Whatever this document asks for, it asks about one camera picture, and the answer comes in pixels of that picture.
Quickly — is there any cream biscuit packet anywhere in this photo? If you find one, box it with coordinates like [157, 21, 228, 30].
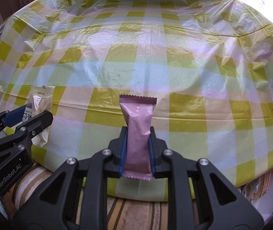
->
[29, 85, 56, 147]

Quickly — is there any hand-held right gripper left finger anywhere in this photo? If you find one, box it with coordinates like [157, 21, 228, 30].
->
[12, 126, 128, 230]

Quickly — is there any yellow checked plastic tablecloth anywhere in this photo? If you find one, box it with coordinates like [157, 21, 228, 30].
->
[0, 0, 273, 202]

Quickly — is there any purple rimmed white box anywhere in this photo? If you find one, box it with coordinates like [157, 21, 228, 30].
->
[243, 156, 273, 223]

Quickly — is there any brown curtain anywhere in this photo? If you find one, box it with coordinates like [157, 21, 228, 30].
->
[0, 0, 60, 39]

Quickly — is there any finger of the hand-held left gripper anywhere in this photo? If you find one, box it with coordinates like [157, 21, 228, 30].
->
[0, 104, 29, 139]
[0, 111, 54, 159]

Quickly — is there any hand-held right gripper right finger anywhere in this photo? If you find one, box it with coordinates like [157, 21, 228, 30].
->
[148, 127, 265, 230]

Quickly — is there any bread in clear bag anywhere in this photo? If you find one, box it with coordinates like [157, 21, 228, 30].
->
[244, 170, 273, 198]

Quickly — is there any pink snack packet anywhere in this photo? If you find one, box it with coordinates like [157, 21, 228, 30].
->
[119, 94, 157, 181]

